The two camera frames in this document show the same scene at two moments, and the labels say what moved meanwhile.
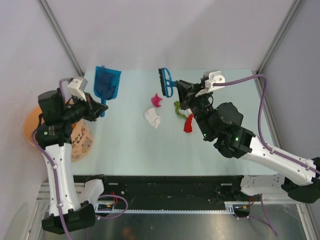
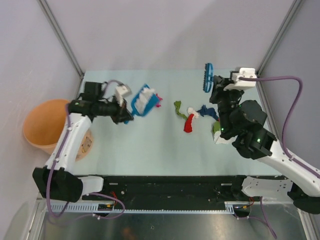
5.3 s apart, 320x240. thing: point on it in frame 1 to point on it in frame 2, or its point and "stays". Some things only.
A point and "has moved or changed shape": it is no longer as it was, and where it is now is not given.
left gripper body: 79,109 to 115,110
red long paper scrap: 188,126 stays
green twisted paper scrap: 177,105 stays
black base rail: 142,191 stays
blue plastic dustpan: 106,85 to 151,105
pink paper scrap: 155,101 stays
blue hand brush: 167,83 has moved or changed shape
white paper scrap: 151,116 to 145,95
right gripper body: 199,105 to 222,97
